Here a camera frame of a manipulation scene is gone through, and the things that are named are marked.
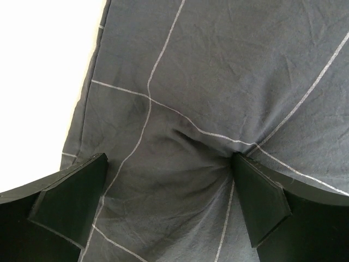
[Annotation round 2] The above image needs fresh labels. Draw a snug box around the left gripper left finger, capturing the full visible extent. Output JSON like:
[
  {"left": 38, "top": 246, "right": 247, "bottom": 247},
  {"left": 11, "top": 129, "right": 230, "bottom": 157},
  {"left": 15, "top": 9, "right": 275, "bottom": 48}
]
[{"left": 1, "top": 153, "right": 108, "bottom": 262}]

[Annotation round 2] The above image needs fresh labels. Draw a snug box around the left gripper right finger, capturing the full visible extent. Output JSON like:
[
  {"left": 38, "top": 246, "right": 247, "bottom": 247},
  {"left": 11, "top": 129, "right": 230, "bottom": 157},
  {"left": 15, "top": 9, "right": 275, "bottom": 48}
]
[{"left": 232, "top": 153, "right": 348, "bottom": 262}]

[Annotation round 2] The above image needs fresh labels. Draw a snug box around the dark grey checked pillowcase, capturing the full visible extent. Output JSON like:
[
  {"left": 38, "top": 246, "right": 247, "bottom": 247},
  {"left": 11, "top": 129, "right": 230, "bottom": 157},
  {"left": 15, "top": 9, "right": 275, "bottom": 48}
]
[{"left": 61, "top": 1, "right": 348, "bottom": 261}]

